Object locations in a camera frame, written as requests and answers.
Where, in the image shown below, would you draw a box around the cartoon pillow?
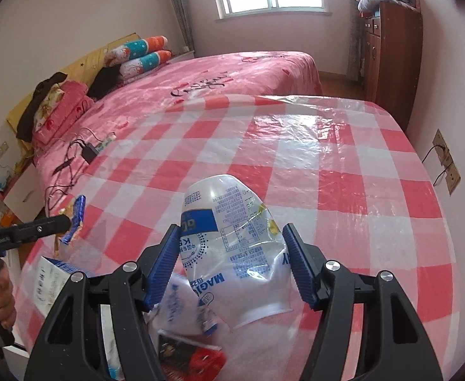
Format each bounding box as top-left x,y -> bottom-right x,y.
103,35 -> 168,67
120,50 -> 172,80

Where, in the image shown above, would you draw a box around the brown wooden cabinet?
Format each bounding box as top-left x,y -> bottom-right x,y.
363,2 -> 423,131

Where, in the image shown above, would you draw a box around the beige power strip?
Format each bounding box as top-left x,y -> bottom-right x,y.
96,132 -> 116,153

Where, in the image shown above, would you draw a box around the black charger adapter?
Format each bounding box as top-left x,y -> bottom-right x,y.
81,143 -> 99,164

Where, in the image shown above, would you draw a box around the black charger cable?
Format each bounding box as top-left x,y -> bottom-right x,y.
43,126 -> 103,217

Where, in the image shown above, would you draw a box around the red black snack wrapper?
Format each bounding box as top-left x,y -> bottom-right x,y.
158,329 -> 226,381

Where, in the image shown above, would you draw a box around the pink bed with blanket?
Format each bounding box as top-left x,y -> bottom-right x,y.
33,51 -> 323,211

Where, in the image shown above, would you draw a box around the dark clothes on headboard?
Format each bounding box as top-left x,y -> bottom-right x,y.
16,71 -> 67,143

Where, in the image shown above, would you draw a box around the white nightstand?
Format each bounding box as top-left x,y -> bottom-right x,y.
3,164 -> 45,223

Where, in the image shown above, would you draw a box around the upper cartoon pillow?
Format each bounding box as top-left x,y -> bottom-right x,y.
103,35 -> 168,67

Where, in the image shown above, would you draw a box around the black phone on bed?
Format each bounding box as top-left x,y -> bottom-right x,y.
52,157 -> 74,175

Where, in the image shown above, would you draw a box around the lower cartoon pillow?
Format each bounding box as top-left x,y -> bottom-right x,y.
120,50 -> 172,80

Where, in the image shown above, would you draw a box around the red checked tablecloth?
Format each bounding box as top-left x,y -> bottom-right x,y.
11,94 -> 462,381

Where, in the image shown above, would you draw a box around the left hand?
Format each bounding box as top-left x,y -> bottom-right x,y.
0,259 -> 16,331

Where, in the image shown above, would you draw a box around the white milk carton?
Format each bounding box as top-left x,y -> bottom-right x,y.
33,256 -> 93,318

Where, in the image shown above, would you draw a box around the wall power socket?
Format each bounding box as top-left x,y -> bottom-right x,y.
432,129 -> 462,195

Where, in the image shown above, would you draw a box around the small blue yellow wrapper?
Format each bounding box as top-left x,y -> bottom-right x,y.
58,194 -> 86,246

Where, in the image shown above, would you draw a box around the crushed clear plastic bottle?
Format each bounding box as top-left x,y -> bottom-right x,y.
179,175 -> 290,329

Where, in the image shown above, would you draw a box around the pink folded quilt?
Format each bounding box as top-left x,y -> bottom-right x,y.
32,80 -> 93,146

